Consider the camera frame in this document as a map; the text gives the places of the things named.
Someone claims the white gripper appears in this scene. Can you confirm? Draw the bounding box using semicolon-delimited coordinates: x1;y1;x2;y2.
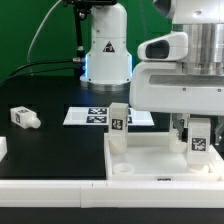
129;32;224;140

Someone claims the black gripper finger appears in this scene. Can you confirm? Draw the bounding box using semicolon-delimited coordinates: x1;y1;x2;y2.
215;116;224;145

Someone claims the white square table top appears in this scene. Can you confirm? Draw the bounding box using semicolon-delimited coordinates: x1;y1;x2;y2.
104;132;224;182

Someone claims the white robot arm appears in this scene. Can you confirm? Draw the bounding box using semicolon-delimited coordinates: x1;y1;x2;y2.
80;0;224;137

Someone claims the white sheet with tags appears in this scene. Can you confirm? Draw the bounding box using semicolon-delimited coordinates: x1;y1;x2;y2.
63;107;154;126

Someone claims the white block left edge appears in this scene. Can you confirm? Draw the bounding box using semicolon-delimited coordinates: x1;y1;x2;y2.
0;137;7;162

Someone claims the black cable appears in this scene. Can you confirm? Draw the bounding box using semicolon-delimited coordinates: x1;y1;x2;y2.
0;59;83;87

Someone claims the white fence wall rail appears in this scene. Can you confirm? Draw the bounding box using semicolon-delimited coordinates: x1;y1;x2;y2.
0;176;224;208

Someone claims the grey cable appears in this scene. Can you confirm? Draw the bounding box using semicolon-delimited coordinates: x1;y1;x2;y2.
26;0;64;64

